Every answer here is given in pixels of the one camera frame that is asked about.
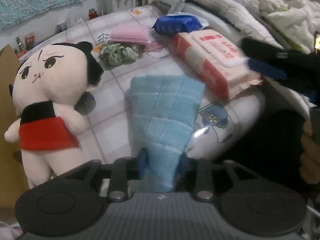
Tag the right hand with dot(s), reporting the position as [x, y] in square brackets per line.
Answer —
[310, 170]

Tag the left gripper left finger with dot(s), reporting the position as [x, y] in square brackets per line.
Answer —
[124, 170]

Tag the blue tissue pack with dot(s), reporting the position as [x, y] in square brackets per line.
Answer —
[172, 24]

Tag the green fabric scrunchie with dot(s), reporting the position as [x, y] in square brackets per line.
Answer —
[116, 54]

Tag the light blue towel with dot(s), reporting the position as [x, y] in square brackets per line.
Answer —
[162, 115]

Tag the plush doll red dress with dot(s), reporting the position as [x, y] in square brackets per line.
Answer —
[46, 88]

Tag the red white wet wipes pack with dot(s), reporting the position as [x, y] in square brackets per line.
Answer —
[217, 61]

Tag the pink cloth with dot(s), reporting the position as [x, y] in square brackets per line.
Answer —
[131, 33]

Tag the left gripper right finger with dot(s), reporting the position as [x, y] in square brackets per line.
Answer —
[196, 174]

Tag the cream fluffy blanket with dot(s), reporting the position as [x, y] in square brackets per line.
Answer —
[292, 23]

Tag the red thermos bottle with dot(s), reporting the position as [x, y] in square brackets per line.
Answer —
[92, 13]

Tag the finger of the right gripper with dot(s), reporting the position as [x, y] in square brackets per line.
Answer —
[266, 70]
[264, 52]

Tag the checkered bed sheet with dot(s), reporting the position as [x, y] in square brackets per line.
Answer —
[219, 125]

